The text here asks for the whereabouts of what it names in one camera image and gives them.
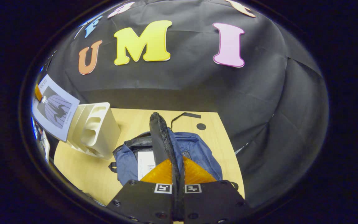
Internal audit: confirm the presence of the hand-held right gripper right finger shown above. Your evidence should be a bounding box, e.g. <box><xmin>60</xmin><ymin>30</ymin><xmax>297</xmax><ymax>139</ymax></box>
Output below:
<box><xmin>178</xmin><ymin>156</ymin><xmax>254</xmax><ymax>224</ymax></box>

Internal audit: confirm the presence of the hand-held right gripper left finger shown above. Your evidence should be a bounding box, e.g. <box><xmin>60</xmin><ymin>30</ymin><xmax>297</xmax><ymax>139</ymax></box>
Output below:
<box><xmin>105</xmin><ymin>159</ymin><xmax>179</xmax><ymax>224</ymax></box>

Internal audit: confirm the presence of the white cover book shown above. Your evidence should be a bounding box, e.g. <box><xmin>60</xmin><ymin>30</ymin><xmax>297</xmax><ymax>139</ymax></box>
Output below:
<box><xmin>137</xmin><ymin>151</ymin><xmax>156</xmax><ymax>181</ymax></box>

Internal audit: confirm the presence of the blue schoolbag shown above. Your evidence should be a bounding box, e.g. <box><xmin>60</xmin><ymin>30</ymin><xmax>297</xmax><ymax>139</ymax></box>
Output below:
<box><xmin>108</xmin><ymin>112</ymin><xmax>223</xmax><ymax>187</ymax></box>

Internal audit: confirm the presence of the cream plastic bookshelf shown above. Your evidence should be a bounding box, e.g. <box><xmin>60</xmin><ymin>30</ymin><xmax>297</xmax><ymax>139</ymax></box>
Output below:
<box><xmin>67</xmin><ymin>102</ymin><xmax>121</xmax><ymax>160</ymax></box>

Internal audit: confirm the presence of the computer monitor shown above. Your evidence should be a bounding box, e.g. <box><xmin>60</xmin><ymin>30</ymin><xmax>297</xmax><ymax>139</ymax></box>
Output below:
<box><xmin>31</xmin><ymin>117</ymin><xmax>39</xmax><ymax>140</ymax></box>

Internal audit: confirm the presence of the white desk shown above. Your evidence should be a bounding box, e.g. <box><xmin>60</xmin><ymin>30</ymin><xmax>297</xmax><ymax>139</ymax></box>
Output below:
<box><xmin>38</xmin><ymin>129</ymin><xmax>50</xmax><ymax>164</ymax></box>

